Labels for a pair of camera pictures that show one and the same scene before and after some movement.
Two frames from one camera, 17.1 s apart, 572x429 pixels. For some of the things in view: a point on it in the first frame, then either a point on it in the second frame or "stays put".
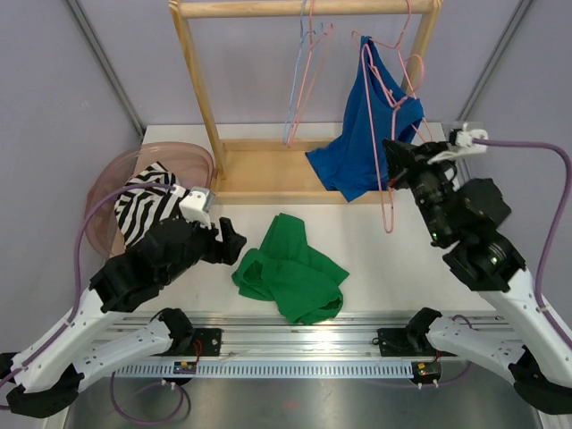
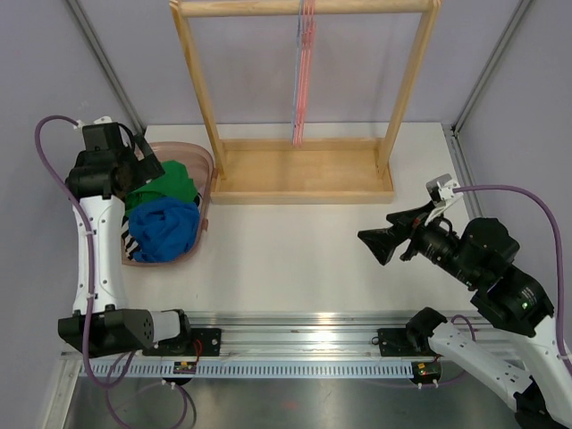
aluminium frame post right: x=494 y=59 stays put
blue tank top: x=352 y=163 -> x=164 y=228
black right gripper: x=406 y=161 -> x=382 y=241
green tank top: x=285 y=269 -> x=176 y=182
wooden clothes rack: x=280 y=172 stays put
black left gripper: x=226 y=251 -> x=147 y=168
